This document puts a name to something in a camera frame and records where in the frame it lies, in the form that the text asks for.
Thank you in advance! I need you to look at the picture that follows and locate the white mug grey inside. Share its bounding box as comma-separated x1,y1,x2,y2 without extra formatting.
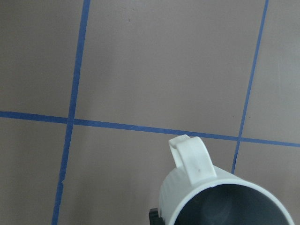
158,135,293,225

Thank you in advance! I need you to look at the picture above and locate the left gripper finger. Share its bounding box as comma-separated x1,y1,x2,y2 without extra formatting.
149,208,164,225

